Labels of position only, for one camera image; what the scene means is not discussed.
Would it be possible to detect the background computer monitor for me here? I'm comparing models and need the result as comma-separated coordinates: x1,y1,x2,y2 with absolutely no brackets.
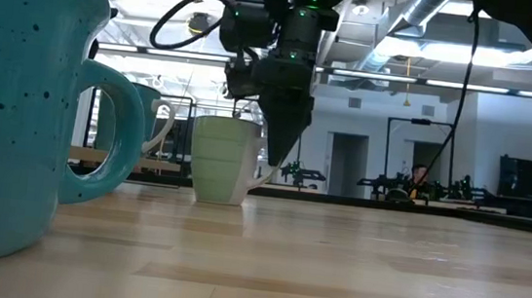
162,118,196,163

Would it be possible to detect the seated person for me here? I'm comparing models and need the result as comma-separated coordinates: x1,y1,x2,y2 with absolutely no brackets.
405,162,435,201

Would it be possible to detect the wooden shelf black metal frame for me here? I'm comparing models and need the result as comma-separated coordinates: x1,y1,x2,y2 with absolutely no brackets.
65,145,184,190

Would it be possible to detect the long overhead light bar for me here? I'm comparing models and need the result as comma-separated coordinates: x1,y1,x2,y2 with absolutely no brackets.
96,42,532,98

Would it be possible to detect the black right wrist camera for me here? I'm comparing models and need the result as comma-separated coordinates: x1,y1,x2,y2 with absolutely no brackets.
221,56,262,102

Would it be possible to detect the black aluminium table frame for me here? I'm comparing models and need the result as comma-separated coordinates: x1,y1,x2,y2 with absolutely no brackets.
65,164,532,239

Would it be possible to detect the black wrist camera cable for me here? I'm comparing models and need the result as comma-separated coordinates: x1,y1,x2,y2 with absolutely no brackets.
147,0,237,57

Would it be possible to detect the small teal mug white handle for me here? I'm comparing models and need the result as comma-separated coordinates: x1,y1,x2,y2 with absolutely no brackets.
94,78,180,159

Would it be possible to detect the large teal speckled mug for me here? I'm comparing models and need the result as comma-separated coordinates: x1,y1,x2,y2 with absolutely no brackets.
0,0,158,289

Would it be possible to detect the yellow hanging cord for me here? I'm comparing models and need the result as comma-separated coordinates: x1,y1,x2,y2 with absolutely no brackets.
400,56,416,108

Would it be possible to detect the black overhead camera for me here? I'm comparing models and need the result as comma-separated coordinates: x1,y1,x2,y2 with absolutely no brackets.
187,11,213,37

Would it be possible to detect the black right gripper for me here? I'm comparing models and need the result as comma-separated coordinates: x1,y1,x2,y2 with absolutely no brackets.
243,49,319,170

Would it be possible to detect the green ribbed mug white handle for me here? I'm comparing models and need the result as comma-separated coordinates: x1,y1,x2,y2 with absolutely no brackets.
185,114,284,210

